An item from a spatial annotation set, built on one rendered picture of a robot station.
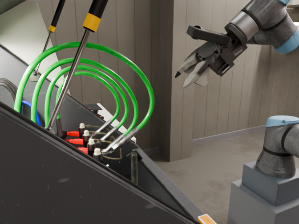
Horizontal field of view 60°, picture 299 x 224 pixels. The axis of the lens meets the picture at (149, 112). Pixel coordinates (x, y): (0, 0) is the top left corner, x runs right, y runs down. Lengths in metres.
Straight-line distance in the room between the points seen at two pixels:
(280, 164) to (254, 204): 0.20
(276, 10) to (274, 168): 0.62
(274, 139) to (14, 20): 1.04
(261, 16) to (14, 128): 0.65
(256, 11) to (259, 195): 0.75
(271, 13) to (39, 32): 0.75
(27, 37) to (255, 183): 1.05
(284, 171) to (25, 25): 1.10
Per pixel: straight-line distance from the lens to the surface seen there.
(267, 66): 4.13
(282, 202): 1.21
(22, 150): 0.37
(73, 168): 0.38
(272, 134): 1.13
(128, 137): 0.78
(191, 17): 2.85
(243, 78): 3.83
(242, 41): 0.78
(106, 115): 1.55
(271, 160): 1.16
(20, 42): 1.04
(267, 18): 0.79
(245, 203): 1.25
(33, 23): 1.04
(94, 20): 0.37
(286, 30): 0.83
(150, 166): 1.03
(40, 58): 0.68
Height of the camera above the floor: 1.45
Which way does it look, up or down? 17 degrees down
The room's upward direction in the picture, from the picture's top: straight up
